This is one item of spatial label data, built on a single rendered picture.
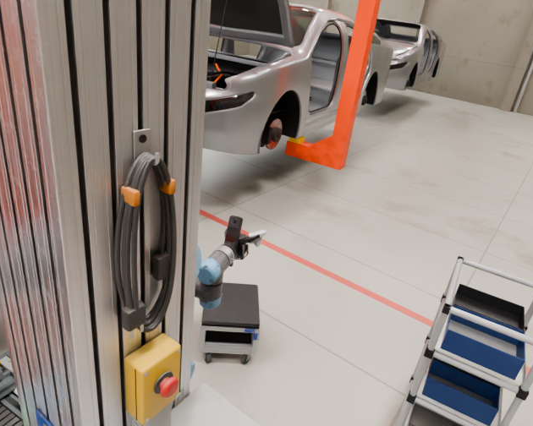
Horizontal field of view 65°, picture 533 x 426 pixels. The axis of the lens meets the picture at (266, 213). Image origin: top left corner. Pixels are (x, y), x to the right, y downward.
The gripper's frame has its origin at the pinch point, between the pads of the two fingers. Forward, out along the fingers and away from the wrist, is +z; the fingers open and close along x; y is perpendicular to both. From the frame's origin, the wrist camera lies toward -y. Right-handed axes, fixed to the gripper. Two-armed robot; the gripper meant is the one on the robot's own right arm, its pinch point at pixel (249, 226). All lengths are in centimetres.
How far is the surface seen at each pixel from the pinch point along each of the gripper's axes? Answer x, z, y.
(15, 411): -111, -42, 103
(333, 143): -36, 298, 39
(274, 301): -33, 115, 120
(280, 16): -87, 271, -84
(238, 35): -141, 291, -68
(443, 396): 84, 27, 84
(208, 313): -47, 42, 84
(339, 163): -27, 296, 60
